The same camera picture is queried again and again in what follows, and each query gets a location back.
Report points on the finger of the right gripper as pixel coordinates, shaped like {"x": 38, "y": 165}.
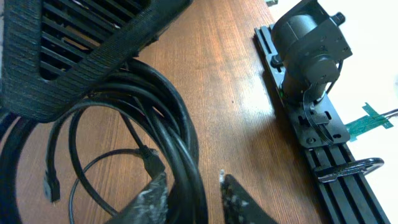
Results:
{"x": 55, "y": 51}

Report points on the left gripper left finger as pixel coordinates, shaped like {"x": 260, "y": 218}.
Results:
{"x": 149, "y": 206}

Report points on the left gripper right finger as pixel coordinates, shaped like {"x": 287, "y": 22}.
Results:
{"x": 238, "y": 206}

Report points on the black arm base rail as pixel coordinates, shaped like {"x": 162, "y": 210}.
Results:
{"x": 303, "y": 54}

